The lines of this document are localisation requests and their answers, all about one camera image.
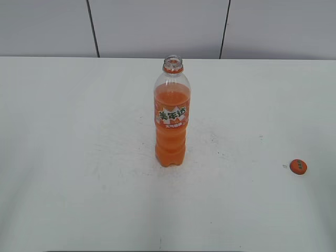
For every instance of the orange soda plastic bottle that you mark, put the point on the orange soda plastic bottle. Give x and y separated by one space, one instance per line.
172 94

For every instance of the orange bottle cap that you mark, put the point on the orange bottle cap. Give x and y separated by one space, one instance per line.
298 166

